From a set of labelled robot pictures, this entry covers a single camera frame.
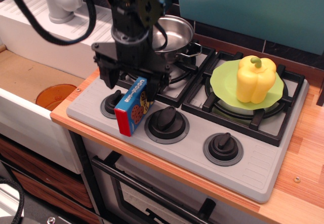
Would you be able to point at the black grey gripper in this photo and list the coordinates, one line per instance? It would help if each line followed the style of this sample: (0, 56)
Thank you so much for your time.
(136, 58)

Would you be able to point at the blue cookie box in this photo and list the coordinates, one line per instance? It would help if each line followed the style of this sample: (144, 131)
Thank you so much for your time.
(132, 107)

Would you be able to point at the yellow toy bell pepper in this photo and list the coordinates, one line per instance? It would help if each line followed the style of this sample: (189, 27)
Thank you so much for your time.
(255, 77)

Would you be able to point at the black left stove knob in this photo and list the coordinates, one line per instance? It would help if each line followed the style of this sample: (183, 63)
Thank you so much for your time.
(109, 103)

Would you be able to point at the black stove knob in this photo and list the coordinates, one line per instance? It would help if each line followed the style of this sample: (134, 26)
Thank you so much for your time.
(223, 149)
(109, 103)
(167, 126)

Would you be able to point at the black middle stove knob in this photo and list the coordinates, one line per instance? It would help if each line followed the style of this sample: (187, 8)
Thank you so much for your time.
(167, 126)

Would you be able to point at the stainless steel pot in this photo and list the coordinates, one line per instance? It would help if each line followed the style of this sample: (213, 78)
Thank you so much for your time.
(173, 39)

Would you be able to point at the lime green plate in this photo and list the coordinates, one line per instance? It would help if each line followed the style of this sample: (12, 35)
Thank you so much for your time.
(223, 82)

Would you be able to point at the black right stove knob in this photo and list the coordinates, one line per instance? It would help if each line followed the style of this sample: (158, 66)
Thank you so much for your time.
(223, 149)

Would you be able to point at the grey toy stove top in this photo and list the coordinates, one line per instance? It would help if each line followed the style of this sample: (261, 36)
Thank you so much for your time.
(253, 176)

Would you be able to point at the black left burner grate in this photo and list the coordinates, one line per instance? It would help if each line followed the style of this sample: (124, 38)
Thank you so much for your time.
(183, 74)

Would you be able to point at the black burner grate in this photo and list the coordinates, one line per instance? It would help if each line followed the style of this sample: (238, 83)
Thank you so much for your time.
(183, 74)
(273, 125)

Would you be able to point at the orange sink drain disc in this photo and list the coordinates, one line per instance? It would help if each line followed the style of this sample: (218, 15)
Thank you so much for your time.
(52, 96)

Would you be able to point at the grey toy faucet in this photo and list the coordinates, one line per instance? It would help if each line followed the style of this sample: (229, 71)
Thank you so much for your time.
(62, 11)

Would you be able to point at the white toy sink unit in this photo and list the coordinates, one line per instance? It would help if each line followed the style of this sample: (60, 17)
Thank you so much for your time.
(29, 64)

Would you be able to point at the oven door with window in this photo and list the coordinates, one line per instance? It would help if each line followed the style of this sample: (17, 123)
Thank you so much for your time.
(127, 201)

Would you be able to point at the black right burner grate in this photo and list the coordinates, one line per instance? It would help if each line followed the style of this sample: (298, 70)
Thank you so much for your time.
(273, 125)

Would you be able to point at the wooden drawer front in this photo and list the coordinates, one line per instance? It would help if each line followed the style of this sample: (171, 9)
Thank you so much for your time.
(48, 181)

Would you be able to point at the black oven door handle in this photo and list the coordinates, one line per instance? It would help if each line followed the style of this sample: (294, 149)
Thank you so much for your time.
(108, 166)

